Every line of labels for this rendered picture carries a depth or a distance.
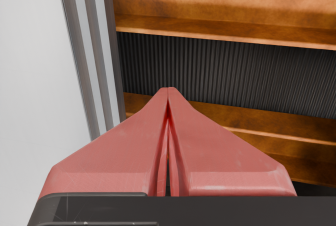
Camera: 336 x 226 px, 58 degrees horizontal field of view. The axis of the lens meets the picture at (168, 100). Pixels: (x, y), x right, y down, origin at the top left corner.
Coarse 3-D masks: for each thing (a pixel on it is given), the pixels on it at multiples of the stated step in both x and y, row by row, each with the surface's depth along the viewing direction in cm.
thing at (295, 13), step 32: (128, 0) 38; (160, 0) 37; (192, 0) 36; (224, 0) 35; (256, 0) 34; (288, 0) 33; (320, 0) 33; (160, 32) 34; (192, 32) 34; (224, 32) 34; (256, 32) 33; (288, 32) 33; (320, 32) 33
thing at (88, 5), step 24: (72, 0) 21; (96, 0) 23; (72, 24) 21; (96, 24) 23; (96, 48) 24; (96, 72) 24; (120, 72) 28; (96, 96) 26; (120, 96) 28; (96, 120) 27; (120, 120) 29
